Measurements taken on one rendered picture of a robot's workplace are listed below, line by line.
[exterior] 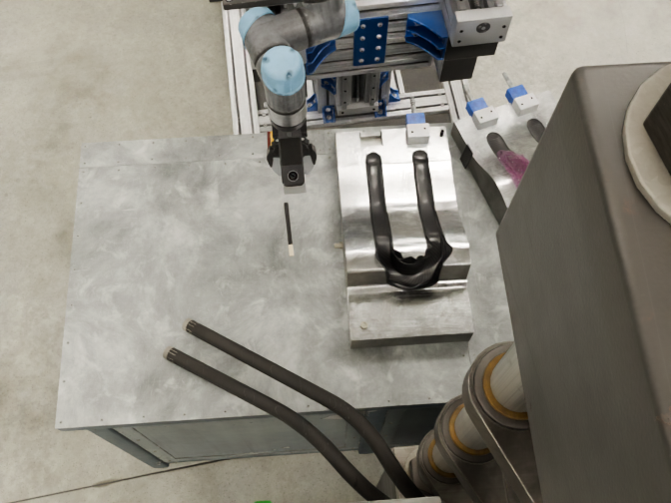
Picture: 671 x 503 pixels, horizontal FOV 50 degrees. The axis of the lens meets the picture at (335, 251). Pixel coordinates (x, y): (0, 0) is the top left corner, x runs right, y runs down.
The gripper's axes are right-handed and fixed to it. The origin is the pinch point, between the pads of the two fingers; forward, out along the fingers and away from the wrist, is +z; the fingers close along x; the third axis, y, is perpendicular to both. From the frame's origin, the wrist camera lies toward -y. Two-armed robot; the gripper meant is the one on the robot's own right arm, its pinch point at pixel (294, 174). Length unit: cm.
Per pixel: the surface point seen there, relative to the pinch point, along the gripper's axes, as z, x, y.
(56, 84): 95, 95, 103
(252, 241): 15.0, 10.8, -8.3
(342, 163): 6.1, -11.2, 5.8
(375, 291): 8.9, -16.2, -25.1
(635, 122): -106, -20, -61
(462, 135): 9.6, -40.6, 13.8
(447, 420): -34, -21, -61
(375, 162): 6.6, -18.9, 5.9
